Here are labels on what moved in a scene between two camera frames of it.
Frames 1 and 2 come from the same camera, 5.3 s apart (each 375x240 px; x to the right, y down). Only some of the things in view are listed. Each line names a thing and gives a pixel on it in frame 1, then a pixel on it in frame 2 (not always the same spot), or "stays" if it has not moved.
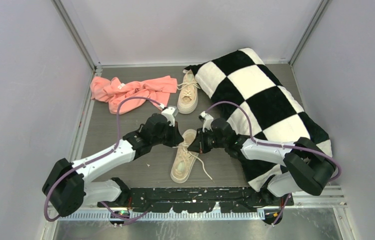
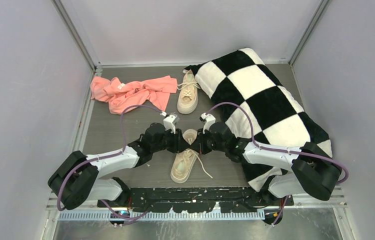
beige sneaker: x=185 y=159 stays
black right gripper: x=199 y=145 stays
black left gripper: x=176 y=137 → x=179 y=143
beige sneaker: x=188 y=98 stays
